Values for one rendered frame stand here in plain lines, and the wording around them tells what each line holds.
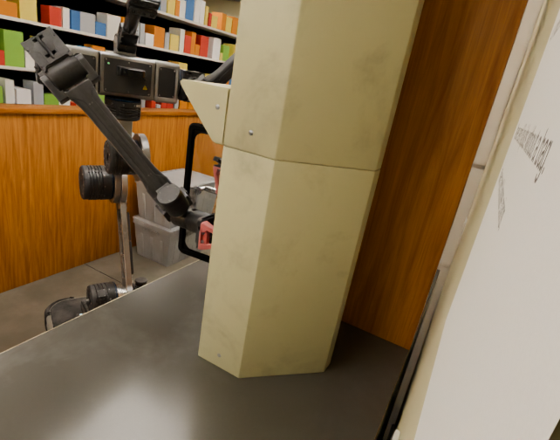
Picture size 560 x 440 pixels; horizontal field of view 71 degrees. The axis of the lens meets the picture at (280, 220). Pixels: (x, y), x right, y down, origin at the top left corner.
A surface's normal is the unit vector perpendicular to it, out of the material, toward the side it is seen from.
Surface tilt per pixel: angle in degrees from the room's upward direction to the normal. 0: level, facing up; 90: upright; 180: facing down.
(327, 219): 90
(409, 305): 90
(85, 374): 0
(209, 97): 90
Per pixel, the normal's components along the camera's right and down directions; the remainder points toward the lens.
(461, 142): -0.48, 0.22
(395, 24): 0.28, 0.36
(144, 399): 0.17, -0.93
